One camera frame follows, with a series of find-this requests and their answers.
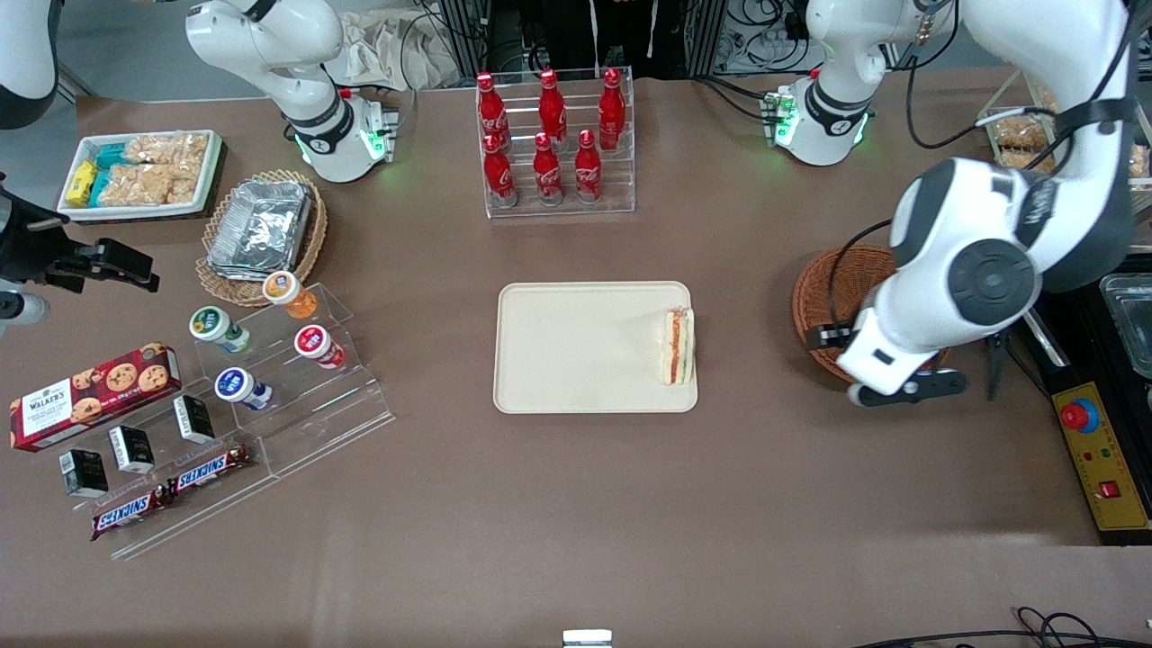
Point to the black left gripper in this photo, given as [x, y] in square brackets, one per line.
[820, 338]

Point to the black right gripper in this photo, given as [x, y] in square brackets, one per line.
[36, 245]

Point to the triangular sandwich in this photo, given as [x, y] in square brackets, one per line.
[678, 346]

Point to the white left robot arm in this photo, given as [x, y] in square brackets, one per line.
[972, 234]

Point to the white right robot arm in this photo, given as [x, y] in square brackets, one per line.
[270, 45]

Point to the brown round wicker basket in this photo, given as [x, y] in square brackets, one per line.
[814, 297]

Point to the white rectangular snack tray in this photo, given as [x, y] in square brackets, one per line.
[211, 171]

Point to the light oval wicker basket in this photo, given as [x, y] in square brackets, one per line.
[310, 243]

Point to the beige rectangular tray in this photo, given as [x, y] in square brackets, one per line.
[585, 346]

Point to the clear rice cracker pack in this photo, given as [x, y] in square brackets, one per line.
[144, 184]
[166, 148]

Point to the teal snack packet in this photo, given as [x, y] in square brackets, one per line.
[99, 187]
[111, 156]

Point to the yellow snack packet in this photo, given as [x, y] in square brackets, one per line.
[81, 183]

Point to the green lid yogurt cup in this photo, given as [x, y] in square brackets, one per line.
[214, 326]

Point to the red Walkers cookie box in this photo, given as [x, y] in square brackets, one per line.
[90, 396]

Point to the stacked aluminium foil containers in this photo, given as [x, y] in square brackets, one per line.
[261, 229]

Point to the orange lid yogurt cup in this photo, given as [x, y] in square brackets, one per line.
[286, 292]

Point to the blue lid yogurt cup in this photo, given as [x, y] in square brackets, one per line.
[238, 387]

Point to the small black box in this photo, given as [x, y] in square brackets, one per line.
[84, 472]
[194, 418]
[132, 448]

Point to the red lid yogurt cup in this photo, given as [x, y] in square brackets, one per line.
[315, 344]

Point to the Snickers chocolate bar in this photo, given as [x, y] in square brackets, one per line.
[130, 513]
[207, 470]

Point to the clear acrylic stepped stand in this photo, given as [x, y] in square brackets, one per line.
[324, 423]

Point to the clear acrylic bottle rack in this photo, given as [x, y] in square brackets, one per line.
[621, 180]

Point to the red emergency stop button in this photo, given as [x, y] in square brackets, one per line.
[1078, 415]

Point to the bagged cracker snack pack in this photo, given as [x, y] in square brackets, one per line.
[1026, 160]
[1141, 160]
[1046, 97]
[1017, 132]

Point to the red cola bottle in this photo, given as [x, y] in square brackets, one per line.
[552, 108]
[547, 175]
[490, 108]
[612, 108]
[588, 171]
[499, 175]

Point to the black yellow control box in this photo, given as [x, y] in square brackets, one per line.
[1102, 468]

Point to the clear plastic container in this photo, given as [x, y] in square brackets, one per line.
[1132, 324]

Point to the crumpled beige cloth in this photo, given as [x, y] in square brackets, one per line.
[378, 49]

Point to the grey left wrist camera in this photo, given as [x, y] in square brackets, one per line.
[918, 387]

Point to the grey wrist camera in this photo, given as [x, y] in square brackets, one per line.
[22, 309]
[918, 387]

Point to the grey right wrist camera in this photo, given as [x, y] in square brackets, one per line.
[22, 309]

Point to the black aluminium frame rack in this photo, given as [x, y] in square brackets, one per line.
[585, 31]

